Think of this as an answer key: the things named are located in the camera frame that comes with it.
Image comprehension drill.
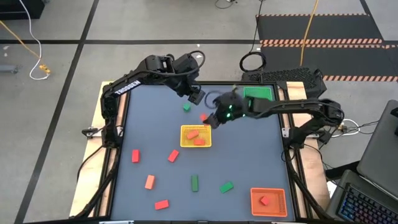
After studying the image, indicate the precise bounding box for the laptop with backlit keyboard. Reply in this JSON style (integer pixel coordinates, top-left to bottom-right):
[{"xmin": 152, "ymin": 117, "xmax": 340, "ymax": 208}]
[{"xmin": 325, "ymin": 169, "xmax": 398, "ymax": 224}]

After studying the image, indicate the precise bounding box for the green wedge block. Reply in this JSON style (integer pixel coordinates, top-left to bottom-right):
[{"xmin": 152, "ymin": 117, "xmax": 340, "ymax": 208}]
[{"xmin": 219, "ymin": 181, "xmax": 234, "ymax": 194}]

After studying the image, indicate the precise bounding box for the black coiled cable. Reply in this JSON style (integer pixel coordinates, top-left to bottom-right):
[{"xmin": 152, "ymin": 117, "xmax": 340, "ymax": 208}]
[{"xmin": 238, "ymin": 0, "xmax": 267, "ymax": 73}]

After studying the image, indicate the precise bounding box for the grey closed laptop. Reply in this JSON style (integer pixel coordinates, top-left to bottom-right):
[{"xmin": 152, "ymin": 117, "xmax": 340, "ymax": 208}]
[{"xmin": 356, "ymin": 99, "xmax": 398, "ymax": 200}]

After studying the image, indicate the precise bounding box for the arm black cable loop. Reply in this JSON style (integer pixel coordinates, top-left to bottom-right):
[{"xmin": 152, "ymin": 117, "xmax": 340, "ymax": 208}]
[
  {"xmin": 186, "ymin": 50, "xmax": 206, "ymax": 77},
  {"xmin": 204, "ymin": 90, "xmax": 223, "ymax": 110}
]

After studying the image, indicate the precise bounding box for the grey metal foot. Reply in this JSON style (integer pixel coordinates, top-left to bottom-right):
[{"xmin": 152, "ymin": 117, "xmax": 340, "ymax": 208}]
[{"xmin": 0, "ymin": 64, "xmax": 20, "ymax": 75}]

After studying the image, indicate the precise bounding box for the wooden base board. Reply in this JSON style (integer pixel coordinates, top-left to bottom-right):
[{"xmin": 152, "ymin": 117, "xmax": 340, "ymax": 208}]
[
  {"xmin": 285, "ymin": 81, "xmax": 330, "ymax": 218},
  {"xmin": 70, "ymin": 81, "xmax": 128, "ymax": 217}
]

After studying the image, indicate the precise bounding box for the black mat with hazard stripes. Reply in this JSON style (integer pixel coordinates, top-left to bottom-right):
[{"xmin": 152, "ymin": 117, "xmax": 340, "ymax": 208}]
[{"xmin": 255, "ymin": 12, "xmax": 398, "ymax": 82}]

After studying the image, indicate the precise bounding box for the black perforated case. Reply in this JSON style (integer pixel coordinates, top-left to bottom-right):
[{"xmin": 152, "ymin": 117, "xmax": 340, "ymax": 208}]
[{"xmin": 241, "ymin": 67, "xmax": 328, "ymax": 99}]

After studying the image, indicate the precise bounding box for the orange plastic basket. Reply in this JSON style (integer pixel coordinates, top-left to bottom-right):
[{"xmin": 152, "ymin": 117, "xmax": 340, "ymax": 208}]
[{"xmin": 250, "ymin": 187, "xmax": 289, "ymax": 218}]

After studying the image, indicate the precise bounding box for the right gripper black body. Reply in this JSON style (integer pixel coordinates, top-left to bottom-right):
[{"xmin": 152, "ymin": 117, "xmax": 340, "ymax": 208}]
[{"xmin": 215, "ymin": 91, "xmax": 250, "ymax": 124}]

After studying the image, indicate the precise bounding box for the yellow cable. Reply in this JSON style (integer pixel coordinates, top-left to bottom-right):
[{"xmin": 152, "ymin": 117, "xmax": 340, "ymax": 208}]
[
  {"xmin": 0, "ymin": 20, "xmax": 51, "ymax": 75},
  {"xmin": 298, "ymin": 0, "xmax": 320, "ymax": 67}
]

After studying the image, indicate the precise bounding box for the black diagonal frame brace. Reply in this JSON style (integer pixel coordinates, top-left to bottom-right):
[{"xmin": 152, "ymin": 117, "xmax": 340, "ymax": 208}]
[
  {"xmin": 283, "ymin": 146, "xmax": 330, "ymax": 220},
  {"xmin": 70, "ymin": 147, "xmax": 122, "ymax": 218}
]

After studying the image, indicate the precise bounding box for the black cabinet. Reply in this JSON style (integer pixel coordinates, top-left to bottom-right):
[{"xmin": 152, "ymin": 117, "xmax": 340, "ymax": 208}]
[{"xmin": 0, "ymin": 0, "xmax": 46, "ymax": 20}]

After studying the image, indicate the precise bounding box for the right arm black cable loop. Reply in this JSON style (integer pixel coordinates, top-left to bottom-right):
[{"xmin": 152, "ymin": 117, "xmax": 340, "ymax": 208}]
[{"xmin": 204, "ymin": 90, "xmax": 223, "ymax": 110}]

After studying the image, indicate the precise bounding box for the green plastic basket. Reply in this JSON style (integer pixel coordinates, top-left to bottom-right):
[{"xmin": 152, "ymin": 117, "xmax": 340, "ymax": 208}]
[{"xmin": 243, "ymin": 86, "xmax": 275, "ymax": 102}]

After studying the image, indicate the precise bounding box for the yellow plastic basket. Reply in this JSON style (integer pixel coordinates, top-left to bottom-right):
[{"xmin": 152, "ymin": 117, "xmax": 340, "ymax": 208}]
[{"xmin": 180, "ymin": 124, "xmax": 213, "ymax": 149}]

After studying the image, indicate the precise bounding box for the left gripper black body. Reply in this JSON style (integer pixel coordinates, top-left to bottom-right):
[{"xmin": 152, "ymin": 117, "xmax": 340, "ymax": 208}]
[{"xmin": 176, "ymin": 77, "xmax": 206, "ymax": 106}]

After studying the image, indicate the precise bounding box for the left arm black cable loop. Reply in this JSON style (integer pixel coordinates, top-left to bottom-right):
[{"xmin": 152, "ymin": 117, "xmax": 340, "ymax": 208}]
[{"xmin": 186, "ymin": 50, "xmax": 206, "ymax": 77}]

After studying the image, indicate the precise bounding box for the black clamp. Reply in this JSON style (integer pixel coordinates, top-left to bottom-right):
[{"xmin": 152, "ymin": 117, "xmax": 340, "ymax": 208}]
[{"xmin": 81, "ymin": 126, "xmax": 100, "ymax": 138}]

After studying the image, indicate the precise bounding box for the thin black cable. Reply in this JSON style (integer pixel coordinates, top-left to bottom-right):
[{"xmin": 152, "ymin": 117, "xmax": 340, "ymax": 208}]
[
  {"xmin": 76, "ymin": 144, "xmax": 105, "ymax": 183},
  {"xmin": 214, "ymin": 0, "xmax": 239, "ymax": 9}
]

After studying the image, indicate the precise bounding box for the white cable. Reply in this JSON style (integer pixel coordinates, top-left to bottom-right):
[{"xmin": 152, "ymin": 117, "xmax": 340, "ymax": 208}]
[
  {"xmin": 331, "ymin": 118, "xmax": 380, "ymax": 138},
  {"xmin": 18, "ymin": 0, "xmax": 50, "ymax": 81}
]

